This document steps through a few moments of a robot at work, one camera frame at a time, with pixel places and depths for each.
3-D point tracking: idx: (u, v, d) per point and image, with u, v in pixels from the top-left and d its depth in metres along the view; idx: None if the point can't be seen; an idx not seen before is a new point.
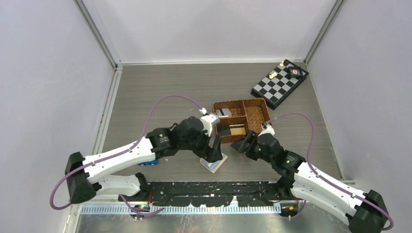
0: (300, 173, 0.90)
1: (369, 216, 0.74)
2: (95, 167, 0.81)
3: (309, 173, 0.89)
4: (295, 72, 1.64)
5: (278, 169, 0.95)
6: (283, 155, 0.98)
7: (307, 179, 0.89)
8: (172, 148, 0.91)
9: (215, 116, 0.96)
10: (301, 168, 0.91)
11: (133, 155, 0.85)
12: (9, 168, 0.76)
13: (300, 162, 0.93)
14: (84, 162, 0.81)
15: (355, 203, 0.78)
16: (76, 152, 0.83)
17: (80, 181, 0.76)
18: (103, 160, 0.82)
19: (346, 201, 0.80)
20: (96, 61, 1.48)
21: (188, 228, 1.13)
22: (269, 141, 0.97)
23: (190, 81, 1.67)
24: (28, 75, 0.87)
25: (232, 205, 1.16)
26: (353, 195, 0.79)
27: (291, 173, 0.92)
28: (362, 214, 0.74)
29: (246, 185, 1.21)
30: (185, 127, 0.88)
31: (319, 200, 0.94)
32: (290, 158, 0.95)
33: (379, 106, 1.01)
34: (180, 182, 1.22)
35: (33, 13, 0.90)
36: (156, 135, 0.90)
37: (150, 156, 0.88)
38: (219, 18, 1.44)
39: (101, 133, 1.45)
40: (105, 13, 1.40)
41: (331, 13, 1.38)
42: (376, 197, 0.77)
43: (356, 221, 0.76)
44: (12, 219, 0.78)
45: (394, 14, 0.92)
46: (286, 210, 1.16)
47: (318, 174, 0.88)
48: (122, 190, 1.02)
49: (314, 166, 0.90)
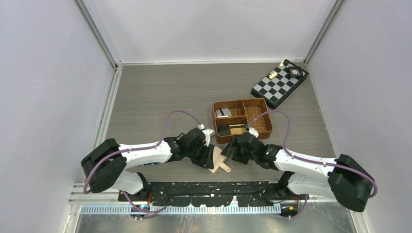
0: (278, 159, 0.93)
1: (344, 179, 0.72)
2: (130, 155, 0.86)
3: (285, 157, 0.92)
4: (295, 72, 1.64)
5: (262, 162, 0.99)
6: (264, 148, 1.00)
7: (285, 163, 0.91)
8: (181, 153, 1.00)
9: (211, 130, 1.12)
10: (279, 155, 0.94)
11: (159, 151, 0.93)
12: (9, 169, 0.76)
13: (278, 150, 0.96)
14: (120, 148, 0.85)
15: (328, 170, 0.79)
16: (112, 137, 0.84)
17: (118, 163, 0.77)
18: (136, 150, 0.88)
19: (319, 171, 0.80)
20: (96, 61, 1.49)
21: (188, 228, 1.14)
22: (247, 138, 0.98)
23: (190, 81, 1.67)
24: (28, 75, 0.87)
25: (232, 205, 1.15)
26: (325, 164, 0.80)
27: (273, 163, 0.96)
28: (337, 178, 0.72)
29: (247, 185, 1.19)
30: (193, 135, 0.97)
31: (312, 185, 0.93)
32: (269, 149, 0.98)
33: (379, 107, 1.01)
34: (180, 182, 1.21)
35: (34, 13, 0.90)
36: (171, 140, 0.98)
37: (167, 158, 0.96)
38: (219, 18, 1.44)
39: (101, 133, 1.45)
40: (105, 13, 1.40)
41: (331, 13, 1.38)
42: (348, 161, 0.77)
43: (334, 188, 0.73)
44: (12, 219, 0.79)
45: (394, 14, 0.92)
46: (287, 210, 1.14)
47: (293, 155, 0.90)
48: (129, 186, 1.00)
49: (288, 149, 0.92)
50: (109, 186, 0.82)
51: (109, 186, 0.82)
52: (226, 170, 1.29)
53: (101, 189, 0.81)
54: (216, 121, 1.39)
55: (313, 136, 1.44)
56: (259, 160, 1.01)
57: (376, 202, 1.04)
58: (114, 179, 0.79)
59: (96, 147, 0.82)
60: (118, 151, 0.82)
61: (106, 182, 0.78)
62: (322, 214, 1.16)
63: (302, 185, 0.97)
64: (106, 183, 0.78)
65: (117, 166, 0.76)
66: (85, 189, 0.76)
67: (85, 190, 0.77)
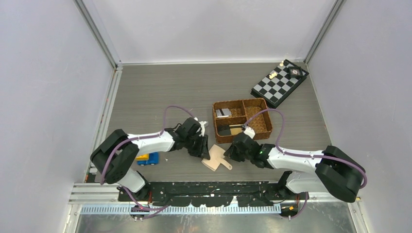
0: (270, 158, 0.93)
1: (331, 170, 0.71)
2: (140, 141, 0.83)
3: (277, 154, 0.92)
4: (295, 72, 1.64)
5: (257, 162, 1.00)
6: (258, 147, 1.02)
7: (278, 159, 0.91)
8: (182, 141, 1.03)
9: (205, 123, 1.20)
10: (272, 153, 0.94)
11: (163, 139, 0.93)
12: (9, 169, 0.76)
13: (271, 148, 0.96)
14: (128, 137, 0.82)
15: (316, 162, 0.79)
16: (119, 129, 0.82)
17: (131, 149, 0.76)
18: (144, 137, 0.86)
19: (308, 164, 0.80)
20: (96, 61, 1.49)
21: (188, 228, 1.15)
22: (241, 138, 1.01)
23: (190, 81, 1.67)
24: (28, 75, 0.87)
25: (232, 205, 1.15)
26: (313, 156, 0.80)
27: (267, 162, 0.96)
28: (325, 169, 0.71)
29: (247, 185, 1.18)
30: (191, 123, 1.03)
31: (306, 181, 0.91)
32: (263, 148, 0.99)
33: (379, 107, 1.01)
34: (180, 182, 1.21)
35: (34, 14, 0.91)
36: (171, 130, 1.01)
37: (170, 145, 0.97)
38: (219, 18, 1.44)
39: (101, 133, 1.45)
40: (105, 12, 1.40)
41: (331, 13, 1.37)
42: (335, 151, 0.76)
43: (322, 179, 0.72)
44: (12, 219, 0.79)
45: (394, 14, 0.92)
46: (287, 210, 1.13)
47: (283, 151, 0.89)
48: (132, 182, 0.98)
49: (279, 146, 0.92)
50: (123, 176, 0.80)
51: (123, 176, 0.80)
52: (226, 166, 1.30)
53: (115, 180, 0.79)
54: (216, 121, 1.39)
55: (313, 136, 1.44)
56: (255, 160, 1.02)
57: (376, 202, 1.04)
58: (129, 167, 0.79)
59: (106, 139, 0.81)
60: (128, 139, 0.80)
61: (121, 171, 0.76)
62: (323, 214, 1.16)
63: (298, 182, 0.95)
64: (121, 172, 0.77)
65: (131, 153, 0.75)
66: (100, 181, 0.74)
67: (101, 182, 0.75)
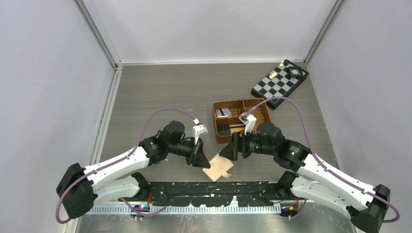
0: (307, 166, 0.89)
1: (379, 212, 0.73)
2: (98, 174, 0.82)
3: (317, 167, 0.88)
4: (295, 73, 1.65)
5: (281, 161, 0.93)
6: (285, 145, 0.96)
7: (315, 173, 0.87)
8: (162, 153, 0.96)
9: (202, 125, 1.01)
10: (308, 160, 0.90)
11: (133, 160, 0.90)
12: (10, 168, 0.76)
13: (305, 154, 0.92)
14: (85, 172, 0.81)
15: (366, 199, 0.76)
16: (76, 163, 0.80)
17: (85, 188, 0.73)
18: (104, 168, 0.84)
19: (356, 195, 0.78)
20: (96, 60, 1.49)
21: (189, 228, 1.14)
22: (270, 131, 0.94)
23: (190, 82, 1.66)
24: (28, 75, 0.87)
25: (232, 205, 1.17)
26: (365, 191, 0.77)
27: (295, 165, 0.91)
28: (374, 210, 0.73)
29: (246, 185, 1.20)
30: (168, 133, 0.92)
31: (320, 196, 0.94)
32: (294, 148, 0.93)
33: (379, 107, 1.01)
34: (180, 182, 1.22)
35: (34, 14, 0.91)
36: (147, 142, 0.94)
37: (145, 162, 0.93)
38: (219, 18, 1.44)
39: (101, 133, 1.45)
40: (105, 12, 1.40)
41: (331, 13, 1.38)
42: (385, 192, 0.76)
43: (365, 216, 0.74)
44: (12, 218, 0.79)
45: (393, 14, 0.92)
46: (286, 210, 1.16)
47: (326, 168, 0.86)
48: (121, 192, 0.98)
49: (321, 159, 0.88)
50: (85, 209, 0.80)
51: (85, 210, 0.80)
52: (226, 177, 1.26)
53: (77, 214, 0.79)
54: (216, 121, 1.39)
55: (313, 136, 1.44)
56: (279, 158, 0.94)
57: None
58: (88, 203, 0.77)
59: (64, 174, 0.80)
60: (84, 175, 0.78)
61: (83, 206, 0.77)
62: (322, 213, 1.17)
63: (309, 193, 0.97)
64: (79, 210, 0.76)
65: (84, 192, 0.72)
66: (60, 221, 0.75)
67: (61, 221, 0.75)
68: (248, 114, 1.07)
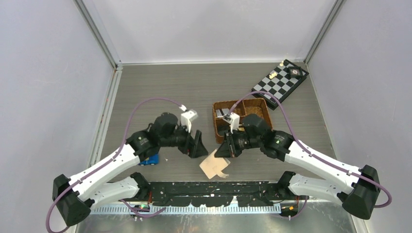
0: (292, 153, 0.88)
1: (366, 193, 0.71)
2: (84, 184, 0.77)
3: (301, 153, 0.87)
4: (295, 72, 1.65)
5: (268, 151, 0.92)
6: (271, 135, 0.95)
7: (300, 159, 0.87)
8: (154, 146, 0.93)
9: (193, 112, 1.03)
10: (293, 147, 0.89)
11: (120, 161, 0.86)
12: (9, 168, 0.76)
13: (290, 141, 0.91)
14: (70, 183, 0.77)
15: (351, 180, 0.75)
16: (61, 174, 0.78)
17: (72, 200, 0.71)
18: (89, 175, 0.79)
19: (341, 178, 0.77)
20: (96, 61, 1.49)
21: (188, 228, 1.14)
22: (254, 122, 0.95)
23: (190, 82, 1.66)
24: (28, 75, 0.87)
25: (232, 205, 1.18)
26: (349, 173, 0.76)
27: (281, 153, 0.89)
28: (360, 191, 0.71)
29: (247, 185, 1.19)
30: (160, 124, 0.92)
31: (315, 189, 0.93)
32: (279, 137, 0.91)
33: (379, 107, 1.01)
34: (180, 182, 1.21)
35: (34, 14, 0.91)
36: (135, 139, 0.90)
37: (135, 159, 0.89)
38: (218, 18, 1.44)
39: (101, 133, 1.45)
40: (105, 12, 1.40)
41: (331, 13, 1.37)
42: (371, 172, 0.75)
43: (352, 198, 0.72)
44: (12, 218, 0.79)
45: (393, 14, 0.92)
46: (287, 210, 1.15)
47: (311, 153, 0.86)
48: (120, 195, 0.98)
49: (305, 144, 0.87)
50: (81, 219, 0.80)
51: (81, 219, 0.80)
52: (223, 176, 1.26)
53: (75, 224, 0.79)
54: (216, 121, 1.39)
55: (313, 136, 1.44)
56: (266, 148, 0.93)
57: (377, 203, 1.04)
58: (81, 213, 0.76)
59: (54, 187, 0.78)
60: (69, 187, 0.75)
61: (79, 213, 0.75)
62: (322, 214, 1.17)
63: (305, 188, 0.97)
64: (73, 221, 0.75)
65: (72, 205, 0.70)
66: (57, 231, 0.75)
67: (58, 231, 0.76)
68: (230, 112, 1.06)
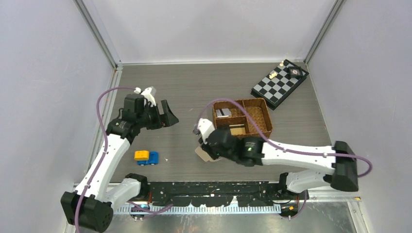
0: (267, 156, 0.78)
1: (346, 168, 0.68)
2: (93, 186, 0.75)
3: (275, 151, 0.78)
4: (295, 72, 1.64)
5: (243, 161, 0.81)
6: (238, 142, 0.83)
7: (276, 158, 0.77)
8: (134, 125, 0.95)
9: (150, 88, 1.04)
10: (266, 150, 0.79)
11: (113, 150, 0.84)
12: (9, 168, 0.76)
13: (261, 143, 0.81)
14: (79, 192, 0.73)
15: (330, 161, 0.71)
16: (64, 192, 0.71)
17: (93, 203, 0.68)
18: (93, 176, 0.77)
19: (321, 162, 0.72)
20: (96, 61, 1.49)
21: (189, 228, 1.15)
22: (220, 138, 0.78)
23: (190, 82, 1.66)
24: (28, 75, 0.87)
25: (232, 205, 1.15)
26: (326, 154, 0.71)
27: (257, 159, 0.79)
28: (341, 169, 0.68)
29: (247, 185, 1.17)
30: (131, 103, 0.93)
31: (305, 180, 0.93)
32: (249, 143, 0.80)
33: (379, 107, 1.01)
34: (180, 182, 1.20)
35: (33, 14, 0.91)
36: (113, 125, 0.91)
37: (126, 141, 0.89)
38: (218, 18, 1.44)
39: (101, 133, 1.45)
40: (105, 12, 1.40)
41: (331, 13, 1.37)
42: (343, 145, 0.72)
43: (337, 178, 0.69)
44: (12, 218, 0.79)
45: (394, 14, 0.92)
46: (286, 210, 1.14)
47: (283, 148, 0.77)
48: (128, 192, 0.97)
49: (275, 142, 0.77)
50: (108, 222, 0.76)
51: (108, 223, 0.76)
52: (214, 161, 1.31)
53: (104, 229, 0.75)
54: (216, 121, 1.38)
55: (313, 136, 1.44)
56: (240, 159, 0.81)
57: (377, 203, 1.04)
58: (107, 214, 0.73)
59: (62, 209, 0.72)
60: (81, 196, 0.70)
61: (104, 215, 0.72)
62: (322, 214, 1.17)
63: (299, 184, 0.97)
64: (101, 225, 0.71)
65: (94, 207, 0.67)
66: None
67: None
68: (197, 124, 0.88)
